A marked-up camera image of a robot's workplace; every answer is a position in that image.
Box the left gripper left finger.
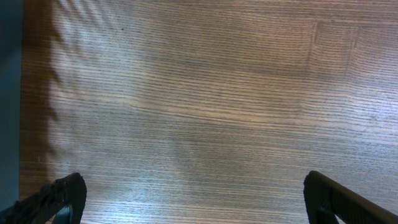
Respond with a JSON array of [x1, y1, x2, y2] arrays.
[[1, 172, 87, 224]]

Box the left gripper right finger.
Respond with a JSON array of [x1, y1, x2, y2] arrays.
[[303, 170, 397, 224]]

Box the grey plastic mesh basket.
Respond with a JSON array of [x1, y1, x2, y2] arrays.
[[1, 0, 23, 210]]

